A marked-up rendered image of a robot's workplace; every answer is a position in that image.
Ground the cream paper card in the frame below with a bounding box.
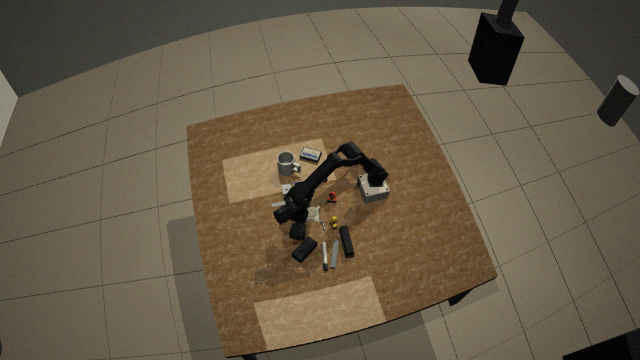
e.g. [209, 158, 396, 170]
[307, 206, 320, 222]

